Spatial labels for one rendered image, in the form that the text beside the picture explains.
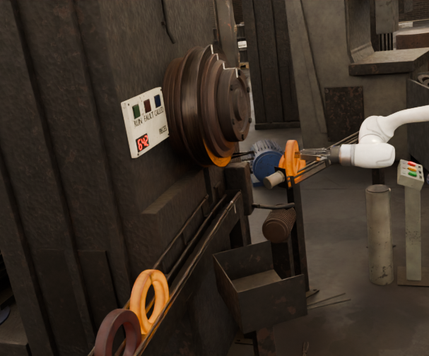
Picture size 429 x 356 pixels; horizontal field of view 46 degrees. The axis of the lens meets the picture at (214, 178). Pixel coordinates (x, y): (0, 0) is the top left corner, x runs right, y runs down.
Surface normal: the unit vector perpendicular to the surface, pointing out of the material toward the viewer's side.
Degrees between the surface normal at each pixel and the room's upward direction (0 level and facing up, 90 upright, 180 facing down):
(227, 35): 90
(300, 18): 90
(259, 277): 5
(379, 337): 0
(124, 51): 90
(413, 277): 90
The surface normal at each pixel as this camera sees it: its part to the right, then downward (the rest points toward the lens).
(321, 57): -0.54, 0.33
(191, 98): -0.35, 0.01
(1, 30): -0.33, 0.34
